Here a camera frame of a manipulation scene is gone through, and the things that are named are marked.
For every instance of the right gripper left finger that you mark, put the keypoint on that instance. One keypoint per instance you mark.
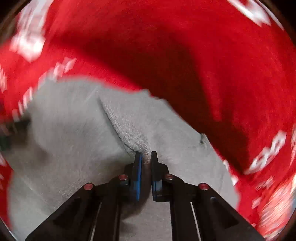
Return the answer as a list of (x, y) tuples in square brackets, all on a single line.
[(93, 212)]

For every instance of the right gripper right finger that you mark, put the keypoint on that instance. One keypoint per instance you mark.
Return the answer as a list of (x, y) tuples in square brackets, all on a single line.
[(197, 212)]

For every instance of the grey small garment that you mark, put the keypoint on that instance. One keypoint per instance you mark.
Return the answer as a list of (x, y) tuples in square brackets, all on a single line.
[(83, 132)]

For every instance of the red blanket with white print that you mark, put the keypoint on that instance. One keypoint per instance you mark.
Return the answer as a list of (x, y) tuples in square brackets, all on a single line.
[(227, 68)]

